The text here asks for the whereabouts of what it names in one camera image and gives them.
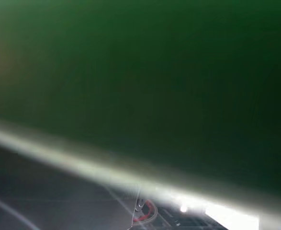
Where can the green tablecloth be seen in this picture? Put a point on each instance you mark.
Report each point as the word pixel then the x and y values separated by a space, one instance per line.
pixel 130 72

